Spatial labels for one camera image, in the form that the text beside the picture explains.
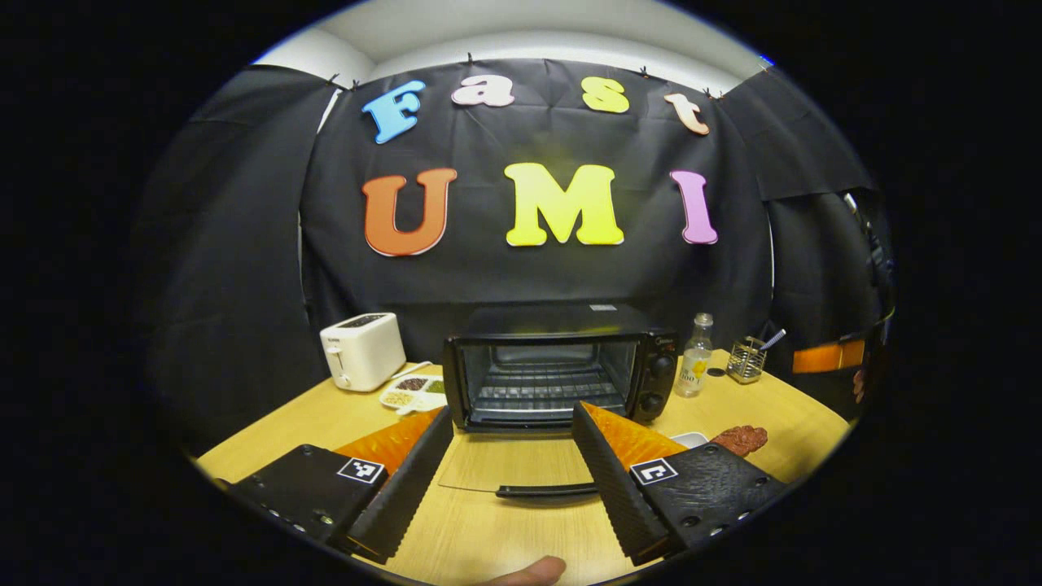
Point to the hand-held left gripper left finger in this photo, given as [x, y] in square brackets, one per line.
[411, 480]

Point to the white divided dish with grains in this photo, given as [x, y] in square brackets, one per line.
[411, 392]

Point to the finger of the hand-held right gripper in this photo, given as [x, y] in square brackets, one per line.
[826, 356]

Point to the red meat piece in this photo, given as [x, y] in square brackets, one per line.
[739, 439]

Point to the clear glass bottle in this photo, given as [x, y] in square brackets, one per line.
[694, 362]

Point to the white toaster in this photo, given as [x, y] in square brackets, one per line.
[362, 350]

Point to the striped straw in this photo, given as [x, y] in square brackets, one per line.
[773, 338]

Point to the white rectangular container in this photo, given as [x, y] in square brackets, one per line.
[692, 439]

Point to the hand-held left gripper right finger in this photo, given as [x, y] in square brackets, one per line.
[615, 480]

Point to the black backdrop cloth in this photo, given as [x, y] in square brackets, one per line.
[244, 268]

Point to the black electric oven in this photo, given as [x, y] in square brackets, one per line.
[562, 325]

